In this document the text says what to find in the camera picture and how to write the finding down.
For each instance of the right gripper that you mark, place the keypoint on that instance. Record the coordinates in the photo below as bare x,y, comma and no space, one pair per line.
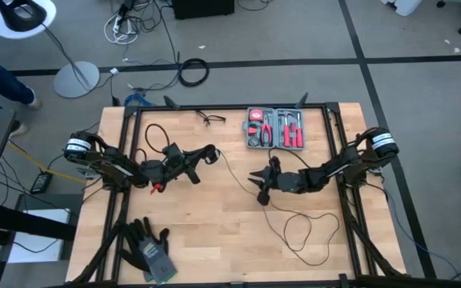
274,182

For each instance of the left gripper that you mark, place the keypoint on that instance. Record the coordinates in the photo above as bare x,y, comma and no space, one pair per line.
176,164

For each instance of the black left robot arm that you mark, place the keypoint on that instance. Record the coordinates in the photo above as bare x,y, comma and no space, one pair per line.
110,168

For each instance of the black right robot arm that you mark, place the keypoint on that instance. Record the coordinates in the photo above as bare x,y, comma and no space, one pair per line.
334,172

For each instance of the black safety glasses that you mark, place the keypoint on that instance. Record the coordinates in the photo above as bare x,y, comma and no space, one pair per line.
207,120

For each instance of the black tape roll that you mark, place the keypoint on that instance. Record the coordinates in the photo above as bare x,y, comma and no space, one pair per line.
254,141

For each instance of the red utility knife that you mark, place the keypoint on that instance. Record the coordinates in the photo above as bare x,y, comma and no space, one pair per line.
253,130

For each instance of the red tape measure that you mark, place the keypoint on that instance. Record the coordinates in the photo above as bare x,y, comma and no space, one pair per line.
256,115

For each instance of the grey plastic tool case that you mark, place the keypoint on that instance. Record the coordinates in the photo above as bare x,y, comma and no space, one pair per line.
274,116

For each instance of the black grey work glove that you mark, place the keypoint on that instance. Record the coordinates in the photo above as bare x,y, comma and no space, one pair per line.
156,260
132,256

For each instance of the black box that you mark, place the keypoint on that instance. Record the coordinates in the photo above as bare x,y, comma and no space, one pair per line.
202,9

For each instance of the white power strip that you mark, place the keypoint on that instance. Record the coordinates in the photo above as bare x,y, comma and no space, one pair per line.
117,25

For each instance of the black power adapter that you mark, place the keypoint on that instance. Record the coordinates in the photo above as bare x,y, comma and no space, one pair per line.
41,183

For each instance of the white flat box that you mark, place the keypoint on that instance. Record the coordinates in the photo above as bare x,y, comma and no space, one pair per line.
38,250

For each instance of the white plastic object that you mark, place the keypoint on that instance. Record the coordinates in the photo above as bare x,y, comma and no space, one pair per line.
408,6

